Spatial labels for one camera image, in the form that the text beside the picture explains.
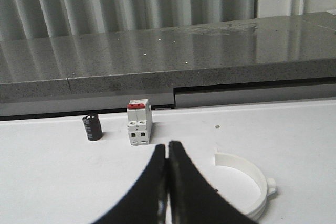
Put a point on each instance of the white half pipe clamp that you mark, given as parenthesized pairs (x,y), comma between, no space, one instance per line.
(267,186)

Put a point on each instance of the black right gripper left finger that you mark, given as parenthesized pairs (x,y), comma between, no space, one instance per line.
(146,201)

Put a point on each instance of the black cylindrical capacitor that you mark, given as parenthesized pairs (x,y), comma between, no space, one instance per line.
(93,127)

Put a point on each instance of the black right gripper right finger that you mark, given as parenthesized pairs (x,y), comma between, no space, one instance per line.
(192,198)

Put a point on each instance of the grey stone countertop ledge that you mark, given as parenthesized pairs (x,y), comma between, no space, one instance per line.
(243,51)

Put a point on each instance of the white circuit breaker red switch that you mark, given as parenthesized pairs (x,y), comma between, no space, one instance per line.
(139,121)

